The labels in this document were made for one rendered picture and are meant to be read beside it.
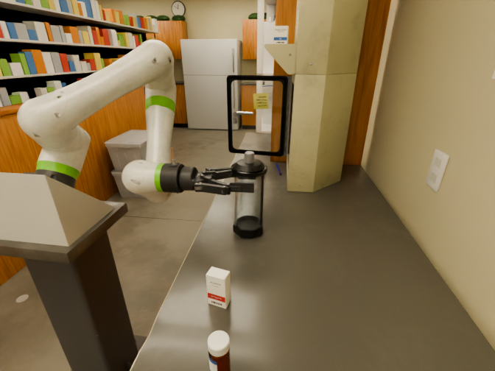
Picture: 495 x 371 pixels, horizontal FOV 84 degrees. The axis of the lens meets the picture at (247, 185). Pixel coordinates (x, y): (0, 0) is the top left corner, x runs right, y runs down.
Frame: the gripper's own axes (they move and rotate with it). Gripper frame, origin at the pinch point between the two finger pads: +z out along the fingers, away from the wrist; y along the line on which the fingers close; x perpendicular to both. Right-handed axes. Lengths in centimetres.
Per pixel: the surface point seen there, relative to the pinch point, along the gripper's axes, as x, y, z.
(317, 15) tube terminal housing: -47, 33, 20
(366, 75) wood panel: -25, 70, 49
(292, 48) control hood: -37, 32, 12
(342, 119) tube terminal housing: -10, 43, 35
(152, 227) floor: 111, 132, -110
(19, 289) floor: 110, 46, -167
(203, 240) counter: 18.2, -6.9, -13.5
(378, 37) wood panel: -41, 70, 51
